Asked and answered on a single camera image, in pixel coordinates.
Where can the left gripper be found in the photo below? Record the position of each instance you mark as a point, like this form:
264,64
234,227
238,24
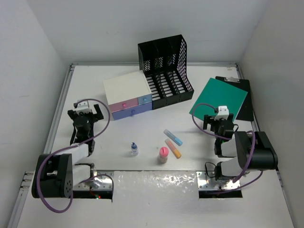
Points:
73,114

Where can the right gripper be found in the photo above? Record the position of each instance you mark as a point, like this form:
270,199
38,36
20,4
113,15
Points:
210,119

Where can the pink drawer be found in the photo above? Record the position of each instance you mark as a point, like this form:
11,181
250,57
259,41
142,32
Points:
122,105

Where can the purple wide drawer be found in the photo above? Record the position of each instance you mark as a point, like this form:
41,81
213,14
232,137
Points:
132,111

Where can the blue highlighter pen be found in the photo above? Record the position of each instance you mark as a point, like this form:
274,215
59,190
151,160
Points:
172,137

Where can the white drawer cabinet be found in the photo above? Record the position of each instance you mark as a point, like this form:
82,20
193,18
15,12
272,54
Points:
125,87

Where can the orange highlighter pen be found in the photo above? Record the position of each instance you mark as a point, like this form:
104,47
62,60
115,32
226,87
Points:
173,148

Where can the small blue cap bottle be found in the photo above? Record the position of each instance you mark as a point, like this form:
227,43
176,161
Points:
134,149

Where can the light blue small drawer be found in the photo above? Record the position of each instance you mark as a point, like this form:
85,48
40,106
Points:
145,99

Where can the pink lid jar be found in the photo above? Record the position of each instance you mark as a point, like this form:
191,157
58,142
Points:
163,155

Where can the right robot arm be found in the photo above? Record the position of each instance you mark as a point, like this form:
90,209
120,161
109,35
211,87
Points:
245,151

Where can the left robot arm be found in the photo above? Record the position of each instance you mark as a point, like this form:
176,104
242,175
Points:
63,170

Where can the green notebook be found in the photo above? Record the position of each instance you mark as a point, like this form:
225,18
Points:
218,93

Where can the black clipboard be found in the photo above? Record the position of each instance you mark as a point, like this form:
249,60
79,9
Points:
246,111

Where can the black mesh file organizer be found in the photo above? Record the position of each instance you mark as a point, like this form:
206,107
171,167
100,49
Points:
164,63

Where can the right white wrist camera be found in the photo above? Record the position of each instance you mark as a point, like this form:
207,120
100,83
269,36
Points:
222,113

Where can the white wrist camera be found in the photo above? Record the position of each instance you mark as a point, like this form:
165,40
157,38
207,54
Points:
222,113
82,107

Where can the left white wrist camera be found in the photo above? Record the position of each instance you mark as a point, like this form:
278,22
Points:
82,107

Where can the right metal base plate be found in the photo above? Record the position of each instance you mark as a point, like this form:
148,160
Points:
206,183

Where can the metal base plate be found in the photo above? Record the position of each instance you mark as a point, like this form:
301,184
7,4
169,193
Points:
206,183
103,182

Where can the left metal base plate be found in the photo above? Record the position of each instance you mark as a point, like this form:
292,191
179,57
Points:
103,182

